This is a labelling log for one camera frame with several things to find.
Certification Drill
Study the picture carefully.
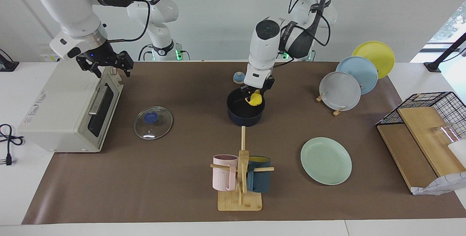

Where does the glass lid with blue knob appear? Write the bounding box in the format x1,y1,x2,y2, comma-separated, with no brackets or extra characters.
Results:
133,106,174,141

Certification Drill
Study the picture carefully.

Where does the grey plate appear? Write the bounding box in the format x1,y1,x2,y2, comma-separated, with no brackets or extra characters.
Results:
319,71,362,111

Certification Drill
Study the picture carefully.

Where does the wooden plate rack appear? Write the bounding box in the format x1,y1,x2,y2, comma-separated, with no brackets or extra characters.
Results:
315,83,347,117

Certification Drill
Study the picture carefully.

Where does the light green plate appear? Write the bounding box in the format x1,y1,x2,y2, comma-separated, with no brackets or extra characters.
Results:
300,137,352,186

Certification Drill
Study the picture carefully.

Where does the light blue plate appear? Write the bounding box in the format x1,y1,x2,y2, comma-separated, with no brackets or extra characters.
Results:
336,56,378,95

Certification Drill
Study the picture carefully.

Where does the yellow plate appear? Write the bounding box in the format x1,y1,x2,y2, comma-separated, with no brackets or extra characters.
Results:
352,41,395,80

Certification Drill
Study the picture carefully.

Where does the dark blue saucepan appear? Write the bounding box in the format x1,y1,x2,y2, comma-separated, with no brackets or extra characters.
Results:
226,87,265,127

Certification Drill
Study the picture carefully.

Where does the beige toaster oven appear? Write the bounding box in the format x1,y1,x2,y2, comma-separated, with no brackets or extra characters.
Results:
17,58,124,153

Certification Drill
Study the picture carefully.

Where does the pink ribbed mug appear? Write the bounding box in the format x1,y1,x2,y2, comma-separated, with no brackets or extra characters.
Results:
212,154,239,192

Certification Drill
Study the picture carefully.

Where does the dark teal mug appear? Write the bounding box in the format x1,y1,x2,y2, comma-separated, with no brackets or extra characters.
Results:
246,156,272,193

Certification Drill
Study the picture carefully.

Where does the wooden mug tree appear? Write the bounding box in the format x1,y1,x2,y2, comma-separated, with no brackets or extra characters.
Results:
210,126,275,212

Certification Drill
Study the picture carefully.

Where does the brown table mat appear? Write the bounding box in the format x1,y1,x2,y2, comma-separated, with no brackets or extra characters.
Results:
22,60,466,225

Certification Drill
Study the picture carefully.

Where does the low wooden shelf board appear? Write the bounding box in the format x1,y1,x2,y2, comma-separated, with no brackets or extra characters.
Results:
376,123,438,193

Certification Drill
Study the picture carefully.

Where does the raised wooden shelf board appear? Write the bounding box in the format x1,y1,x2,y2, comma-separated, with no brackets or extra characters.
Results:
397,106,466,177

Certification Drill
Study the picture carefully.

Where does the black clamp stand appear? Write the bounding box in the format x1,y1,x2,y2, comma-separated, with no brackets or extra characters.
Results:
423,32,466,73

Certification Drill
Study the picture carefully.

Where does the clear glass cup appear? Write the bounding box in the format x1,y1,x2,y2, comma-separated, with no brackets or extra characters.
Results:
431,122,466,145

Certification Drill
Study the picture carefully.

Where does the window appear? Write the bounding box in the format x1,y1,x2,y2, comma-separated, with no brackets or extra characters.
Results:
429,2,466,44

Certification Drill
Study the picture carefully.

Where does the white crumpled plastic bag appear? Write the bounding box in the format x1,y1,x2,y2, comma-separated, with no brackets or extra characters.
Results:
411,172,466,196

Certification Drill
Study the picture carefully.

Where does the white cup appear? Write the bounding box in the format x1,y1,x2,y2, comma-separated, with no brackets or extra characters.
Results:
447,139,466,168

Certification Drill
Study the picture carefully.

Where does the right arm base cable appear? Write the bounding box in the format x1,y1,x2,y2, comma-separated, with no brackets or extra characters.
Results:
138,44,153,61

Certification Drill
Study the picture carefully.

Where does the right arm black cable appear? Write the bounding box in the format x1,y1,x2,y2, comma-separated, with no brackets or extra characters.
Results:
108,0,151,43

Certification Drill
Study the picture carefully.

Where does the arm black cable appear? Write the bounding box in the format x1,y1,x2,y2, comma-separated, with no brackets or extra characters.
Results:
288,0,332,48
108,0,151,43

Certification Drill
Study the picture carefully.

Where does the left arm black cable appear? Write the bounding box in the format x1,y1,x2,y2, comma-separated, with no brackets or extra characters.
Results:
288,0,332,48

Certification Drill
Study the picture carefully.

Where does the black desk mount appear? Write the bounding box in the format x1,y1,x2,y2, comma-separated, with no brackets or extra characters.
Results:
0,48,20,72

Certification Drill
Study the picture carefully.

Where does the black wire basket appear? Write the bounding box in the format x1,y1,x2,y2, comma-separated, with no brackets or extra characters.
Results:
376,91,466,142

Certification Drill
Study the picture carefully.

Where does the black power cable with plug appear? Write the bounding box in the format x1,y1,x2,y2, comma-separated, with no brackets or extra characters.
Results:
0,123,25,166

